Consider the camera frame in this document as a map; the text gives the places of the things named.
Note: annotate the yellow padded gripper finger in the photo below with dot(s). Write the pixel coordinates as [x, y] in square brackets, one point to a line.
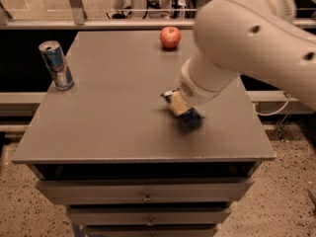
[178, 105]

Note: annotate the dark blue rxbar wrapper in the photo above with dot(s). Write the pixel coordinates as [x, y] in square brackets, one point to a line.
[191, 118]

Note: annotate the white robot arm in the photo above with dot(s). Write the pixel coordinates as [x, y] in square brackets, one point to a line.
[255, 38]

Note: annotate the red apple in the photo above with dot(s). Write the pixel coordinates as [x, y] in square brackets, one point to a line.
[170, 37]

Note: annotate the grey drawer cabinet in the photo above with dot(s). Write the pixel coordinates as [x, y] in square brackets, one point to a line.
[113, 125]

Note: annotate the top grey drawer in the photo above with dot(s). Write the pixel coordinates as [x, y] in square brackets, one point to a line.
[144, 191]

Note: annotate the grey drawer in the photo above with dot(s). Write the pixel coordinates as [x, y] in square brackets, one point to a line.
[144, 191]
[149, 216]
[153, 231]

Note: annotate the middle grey drawer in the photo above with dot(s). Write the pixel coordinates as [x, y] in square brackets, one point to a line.
[149, 216]

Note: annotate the grey metal railing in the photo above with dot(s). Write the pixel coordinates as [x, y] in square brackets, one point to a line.
[97, 14]

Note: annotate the bottom grey drawer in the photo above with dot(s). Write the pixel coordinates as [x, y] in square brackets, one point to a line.
[153, 231]

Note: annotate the blue silver energy drink can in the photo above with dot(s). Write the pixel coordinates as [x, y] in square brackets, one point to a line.
[57, 65]

